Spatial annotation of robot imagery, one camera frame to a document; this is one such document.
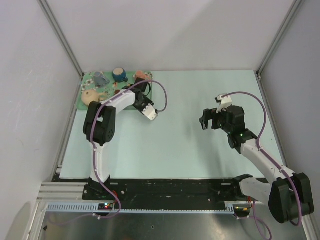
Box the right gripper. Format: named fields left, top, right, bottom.
left=198, top=108, right=232, bottom=134

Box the pink floral mug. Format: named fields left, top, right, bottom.
left=134, top=70, right=153, bottom=80

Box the blue ribbed mug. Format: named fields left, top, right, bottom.
left=112, top=67, right=128, bottom=83

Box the grey white mug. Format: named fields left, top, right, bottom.
left=93, top=71, right=110, bottom=87

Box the beige round mug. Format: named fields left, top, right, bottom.
left=81, top=89, right=107, bottom=106

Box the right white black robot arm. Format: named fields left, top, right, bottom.
left=199, top=105, right=315, bottom=224

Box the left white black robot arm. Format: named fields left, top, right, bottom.
left=83, top=78, right=158, bottom=200

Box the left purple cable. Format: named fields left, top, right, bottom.
left=47, top=80, right=169, bottom=226

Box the purple cable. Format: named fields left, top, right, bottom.
left=47, top=80, right=169, bottom=226
left=219, top=91, right=303, bottom=240

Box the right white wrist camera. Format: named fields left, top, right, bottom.
left=215, top=93, right=233, bottom=114

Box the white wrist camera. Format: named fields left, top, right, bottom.
left=141, top=104, right=158, bottom=121
left=215, top=93, right=233, bottom=114

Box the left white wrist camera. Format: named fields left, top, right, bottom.
left=141, top=104, right=158, bottom=121

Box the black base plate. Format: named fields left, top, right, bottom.
left=82, top=174, right=253, bottom=204

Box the grey slotted cable duct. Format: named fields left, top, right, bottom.
left=46, top=201, right=237, bottom=215

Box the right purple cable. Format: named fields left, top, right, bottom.
left=219, top=91, right=303, bottom=240

